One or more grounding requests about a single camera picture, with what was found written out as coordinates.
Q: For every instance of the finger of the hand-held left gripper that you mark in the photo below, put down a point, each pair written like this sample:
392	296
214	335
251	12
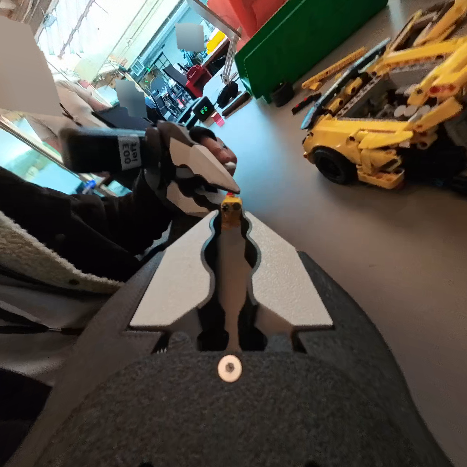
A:
182	197
204	162

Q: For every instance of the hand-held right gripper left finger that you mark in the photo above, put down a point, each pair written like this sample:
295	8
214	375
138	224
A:
171	288

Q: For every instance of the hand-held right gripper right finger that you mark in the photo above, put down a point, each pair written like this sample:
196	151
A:
288	288

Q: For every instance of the small yellow brick assembly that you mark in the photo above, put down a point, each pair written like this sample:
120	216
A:
231	213

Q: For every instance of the person's left forearm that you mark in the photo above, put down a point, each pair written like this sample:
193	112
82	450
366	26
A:
109	226

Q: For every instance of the grey desk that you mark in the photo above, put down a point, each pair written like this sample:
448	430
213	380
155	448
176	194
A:
328	255

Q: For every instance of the person's left hand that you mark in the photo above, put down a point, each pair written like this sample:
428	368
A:
222	155

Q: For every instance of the dark flat board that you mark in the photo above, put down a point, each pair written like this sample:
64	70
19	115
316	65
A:
124	118

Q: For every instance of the black device with green lights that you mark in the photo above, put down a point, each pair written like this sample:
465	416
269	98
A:
202	109

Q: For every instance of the dark cylinder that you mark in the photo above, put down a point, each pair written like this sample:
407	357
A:
237	105

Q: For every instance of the black pouch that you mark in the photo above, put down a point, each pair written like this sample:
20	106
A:
228	94

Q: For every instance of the red chair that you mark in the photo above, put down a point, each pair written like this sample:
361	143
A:
196	80

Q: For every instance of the black toy tyre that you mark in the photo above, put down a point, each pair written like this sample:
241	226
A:
283	94

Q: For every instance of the grey folding metal stand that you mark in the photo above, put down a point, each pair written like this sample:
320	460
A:
230	54

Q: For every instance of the black and red brick piece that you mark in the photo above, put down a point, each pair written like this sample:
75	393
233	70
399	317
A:
306	103

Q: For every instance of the person's fleece-lined black jacket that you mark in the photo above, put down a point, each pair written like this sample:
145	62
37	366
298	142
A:
29	248

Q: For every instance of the green plastic bin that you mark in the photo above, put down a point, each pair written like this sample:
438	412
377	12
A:
299	47

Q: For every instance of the red plastic bin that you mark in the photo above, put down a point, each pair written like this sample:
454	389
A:
240	14

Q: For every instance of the long yellow brick beam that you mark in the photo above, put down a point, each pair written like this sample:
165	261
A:
334	69

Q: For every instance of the yellow toy brick car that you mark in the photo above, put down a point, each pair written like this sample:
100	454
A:
383	146

